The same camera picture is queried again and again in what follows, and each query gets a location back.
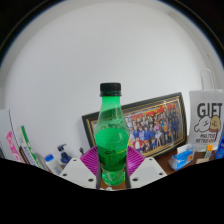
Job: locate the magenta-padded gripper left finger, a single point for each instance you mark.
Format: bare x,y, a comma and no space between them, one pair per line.
75,170

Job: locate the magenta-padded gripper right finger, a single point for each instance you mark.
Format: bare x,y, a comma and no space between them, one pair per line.
148,170

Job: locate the green plastic drink bottle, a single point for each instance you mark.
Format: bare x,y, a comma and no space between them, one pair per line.
111,140

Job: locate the blue pump bottle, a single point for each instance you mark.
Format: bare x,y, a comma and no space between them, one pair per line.
64,155

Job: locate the white bottle with blue cap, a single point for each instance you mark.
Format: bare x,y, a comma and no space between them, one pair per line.
52,165

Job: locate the blue tissue pack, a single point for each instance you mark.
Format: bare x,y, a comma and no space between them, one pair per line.
181,158

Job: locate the framed group picture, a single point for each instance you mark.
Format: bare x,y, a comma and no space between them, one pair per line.
156,126

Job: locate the tall white green box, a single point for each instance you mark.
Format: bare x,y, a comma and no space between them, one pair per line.
29,150

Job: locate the small snack packet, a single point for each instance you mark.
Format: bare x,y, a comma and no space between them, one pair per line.
206,155

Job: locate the white paper gift bag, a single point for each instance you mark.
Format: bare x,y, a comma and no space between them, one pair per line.
206,116

